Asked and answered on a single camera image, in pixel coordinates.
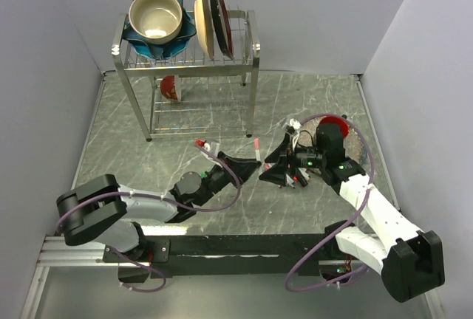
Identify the blue wavy bowl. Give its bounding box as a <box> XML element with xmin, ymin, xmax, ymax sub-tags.
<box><xmin>122</xmin><ymin>0</ymin><xmax>197</xmax><ymax>61</ymax></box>

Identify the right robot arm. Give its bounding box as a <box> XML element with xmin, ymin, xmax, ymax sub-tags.
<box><xmin>259</xmin><ymin>120</ymin><xmax>445</xmax><ymax>303</ymax></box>

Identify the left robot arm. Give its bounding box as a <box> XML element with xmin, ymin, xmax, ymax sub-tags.
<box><xmin>56</xmin><ymin>151</ymin><xmax>262</xmax><ymax>261</ymax></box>

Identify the green black marker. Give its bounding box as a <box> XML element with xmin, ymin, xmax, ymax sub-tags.
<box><xmin>296</xmin><ymin>170</ymin><xmax>308</xmax><ymax>187</ymax></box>

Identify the dark red plate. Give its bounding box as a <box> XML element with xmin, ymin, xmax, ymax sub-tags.
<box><xmin>210</xmin><ymin>0</ymin><xmax>234</xmax><ymax>60</ymax></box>

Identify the small red patterned bowl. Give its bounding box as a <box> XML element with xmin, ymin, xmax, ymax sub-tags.
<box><xmin>160</xmin><ymin>75</ymin><xmax>182</xmax><ymax>102</ymax></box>

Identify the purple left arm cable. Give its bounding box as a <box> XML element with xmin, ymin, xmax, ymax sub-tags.
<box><xmin>55</xmin><ymin>145</ymin><xmax>245</xmax><ymax>294</ymax></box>

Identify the thin pink pen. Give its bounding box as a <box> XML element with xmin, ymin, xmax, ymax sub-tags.
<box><xmin>253</xmin><ymin>138</ymin><xmax>265</xmax><ymax>173</ymax></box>

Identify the cream plate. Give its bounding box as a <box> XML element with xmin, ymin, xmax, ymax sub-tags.
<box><xmin>194</xmin><ymin>0</ymin><xmax>214</xmax><ymax>61</ymax></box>

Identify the speckled grey plate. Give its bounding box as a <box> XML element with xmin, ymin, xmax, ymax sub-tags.
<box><xmin>298</xmin><ymin>115</ymin><xmax>369</xmax><ymax>167</ymax></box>

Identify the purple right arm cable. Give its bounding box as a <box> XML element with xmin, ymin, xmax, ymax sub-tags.
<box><xmin>284</xmin><ymin>113</ymin><xmax>377</xmax><ymax>292</ymax></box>

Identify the steel dish rack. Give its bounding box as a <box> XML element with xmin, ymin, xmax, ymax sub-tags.
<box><xmin>111</xmin><ymin>10</ymin><xmax>260</xmax><ymax>142</ymax></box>

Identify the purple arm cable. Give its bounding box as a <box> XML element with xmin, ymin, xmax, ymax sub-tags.
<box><xmin>284</xmin><ymin>113</ymin><xmax>377</xmax><ymax>292</ymax></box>
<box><xmin>55</xmin><ymin>145</ymin><xmax>245</xmax><ymax>294</ymax></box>

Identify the aluminium frame rail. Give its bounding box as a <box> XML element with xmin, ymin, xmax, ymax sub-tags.
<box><xmin>38</xmin><ymin>233</ymin><xmax>325</xmax><ymax>267</ymax></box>

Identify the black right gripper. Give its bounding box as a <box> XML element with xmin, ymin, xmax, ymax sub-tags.
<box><xmin>259</xmin><ymin>132</ymin><xmax>327</xmax><ymax>186</ymax></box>

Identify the red cup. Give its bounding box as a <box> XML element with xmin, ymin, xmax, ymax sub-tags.
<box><xmin>319</xmin><ymin>116</ymin><xmax>350</xmax><ymax>139</ymax></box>

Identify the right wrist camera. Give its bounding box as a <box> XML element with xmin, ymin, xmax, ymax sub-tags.
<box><xmin>285</xmin><ymin>118</ymin><xmax>302</xmax><ymax>148</ymax></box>

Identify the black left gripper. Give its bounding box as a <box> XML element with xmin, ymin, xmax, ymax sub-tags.
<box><xmin>196</xmin><ymin>151</ymin><xmax>262</xmax><ymax>206</ymax></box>

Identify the beige ceramic bowl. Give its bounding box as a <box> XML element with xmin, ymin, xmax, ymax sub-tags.
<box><xmin>128</xmin><ymin>0</ymin><xmax>183</xmax><ymax>44</ymax></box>

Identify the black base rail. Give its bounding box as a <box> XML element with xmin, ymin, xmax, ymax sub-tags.
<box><xmin>103</xmin><ymin>233</ymin><xmax>367</xmax><ymax>279</ymax></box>

